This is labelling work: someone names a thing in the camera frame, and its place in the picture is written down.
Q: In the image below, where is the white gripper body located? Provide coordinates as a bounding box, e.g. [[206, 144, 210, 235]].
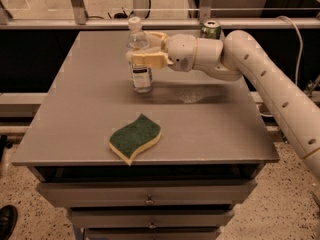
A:
[[164, 34, 196, 72]]

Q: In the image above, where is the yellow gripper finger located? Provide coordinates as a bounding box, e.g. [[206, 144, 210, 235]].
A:
[[126, 51, 173, 69], [145, 31, 169, 48]]

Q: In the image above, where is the clear plastic water bottle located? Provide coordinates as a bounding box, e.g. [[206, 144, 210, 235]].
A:
[[126, 16, 152, 94]]

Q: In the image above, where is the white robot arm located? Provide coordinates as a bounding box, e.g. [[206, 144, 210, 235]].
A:
[[126, 30, 320, 180]]

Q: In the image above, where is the green soda can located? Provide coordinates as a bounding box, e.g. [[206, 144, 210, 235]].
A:
[[200, 20, 221, 39]]

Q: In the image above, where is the grey metal railing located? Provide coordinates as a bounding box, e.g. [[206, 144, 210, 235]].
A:
[[1, 0, 320, 29]]

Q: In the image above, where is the green and yellow sponge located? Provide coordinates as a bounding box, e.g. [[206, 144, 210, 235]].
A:
[[109, 114, 161, 165]]

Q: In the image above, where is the grey drawer cabinet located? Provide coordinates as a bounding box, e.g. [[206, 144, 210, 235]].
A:
[[13, 31, 277, 240]]

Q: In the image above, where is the top grey drawer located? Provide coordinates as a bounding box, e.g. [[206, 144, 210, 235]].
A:
[[37, 180, 257, 208]]

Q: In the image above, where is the grey drawer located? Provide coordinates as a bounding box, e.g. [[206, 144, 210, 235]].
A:
[[37, 180, 257, 208], [69, 207, 234, 229], [86, 228, 221, 240]]

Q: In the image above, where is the middle grey drawer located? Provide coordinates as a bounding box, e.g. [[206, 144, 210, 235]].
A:
[[69, 207, 234, 229]]

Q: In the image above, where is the bottom grey drawer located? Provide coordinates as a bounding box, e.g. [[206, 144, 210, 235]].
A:
[[86, 228, 221, 240]]

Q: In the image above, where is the black leather shoe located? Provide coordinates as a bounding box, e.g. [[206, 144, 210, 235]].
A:
[[0, 205, 18, 240]]

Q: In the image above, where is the white cable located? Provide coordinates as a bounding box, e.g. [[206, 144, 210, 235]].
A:
[[259, 15, 304, 118]]

